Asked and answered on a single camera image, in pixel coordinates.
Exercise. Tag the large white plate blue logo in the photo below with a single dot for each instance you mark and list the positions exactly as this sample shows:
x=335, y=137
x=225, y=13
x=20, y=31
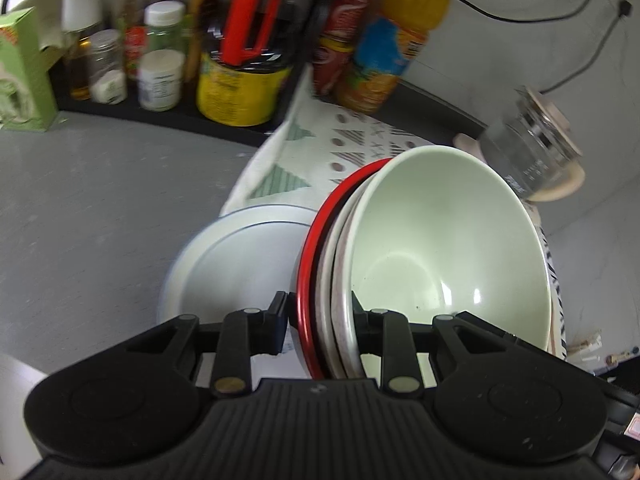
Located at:
x=235, y=270

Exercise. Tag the orange juice bottle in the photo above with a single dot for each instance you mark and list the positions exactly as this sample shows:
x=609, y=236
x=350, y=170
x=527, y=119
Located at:
x=385, y=55

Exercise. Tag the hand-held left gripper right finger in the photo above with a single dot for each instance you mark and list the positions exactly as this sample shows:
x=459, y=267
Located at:
x=367, y=332

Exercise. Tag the amber oil bottle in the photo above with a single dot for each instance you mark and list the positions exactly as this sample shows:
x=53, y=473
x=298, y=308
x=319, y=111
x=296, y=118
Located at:
x=80, y=70

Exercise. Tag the white bowl brown rim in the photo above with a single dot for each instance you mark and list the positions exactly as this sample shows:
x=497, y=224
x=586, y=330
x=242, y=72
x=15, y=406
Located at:
x=336, y=285

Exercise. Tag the red drink can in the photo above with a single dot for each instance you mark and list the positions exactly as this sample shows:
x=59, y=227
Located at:
x=330, y=67
x=345, y=15

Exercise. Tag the red rimmed bowl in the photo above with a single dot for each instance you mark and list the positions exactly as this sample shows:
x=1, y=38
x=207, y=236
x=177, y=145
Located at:
x=306, y=310

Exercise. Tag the white plastic bottle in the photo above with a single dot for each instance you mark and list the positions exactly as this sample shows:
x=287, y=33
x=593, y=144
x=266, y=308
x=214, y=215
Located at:
x=160, y=82

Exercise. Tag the glass jar silver lid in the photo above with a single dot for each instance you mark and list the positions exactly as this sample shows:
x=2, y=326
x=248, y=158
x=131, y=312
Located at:
x=106, y=70

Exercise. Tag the red label bottle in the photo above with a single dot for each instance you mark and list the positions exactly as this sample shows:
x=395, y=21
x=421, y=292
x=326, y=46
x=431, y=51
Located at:
x=134, y=45

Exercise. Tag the large pale green bowl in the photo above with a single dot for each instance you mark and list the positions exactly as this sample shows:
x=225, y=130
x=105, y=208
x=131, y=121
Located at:
x=440, y=235

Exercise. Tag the green jar white lid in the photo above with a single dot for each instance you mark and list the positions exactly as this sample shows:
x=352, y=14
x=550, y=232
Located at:
x=164, y=25

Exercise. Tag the glass kettle cream lid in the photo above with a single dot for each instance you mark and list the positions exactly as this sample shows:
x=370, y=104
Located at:
x=530, y=150

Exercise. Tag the patterned cloth mat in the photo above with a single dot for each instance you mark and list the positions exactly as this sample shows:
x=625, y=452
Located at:
x=320, y=145

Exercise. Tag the green paper box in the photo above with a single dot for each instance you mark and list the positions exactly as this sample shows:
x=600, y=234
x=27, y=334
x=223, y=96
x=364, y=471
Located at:
x=22, y=70

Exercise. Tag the wooden sticks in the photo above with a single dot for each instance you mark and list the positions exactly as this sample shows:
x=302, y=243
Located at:
x=585, y=345

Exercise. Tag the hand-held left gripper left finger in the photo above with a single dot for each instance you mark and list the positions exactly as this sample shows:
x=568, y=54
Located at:
x=272, y=330

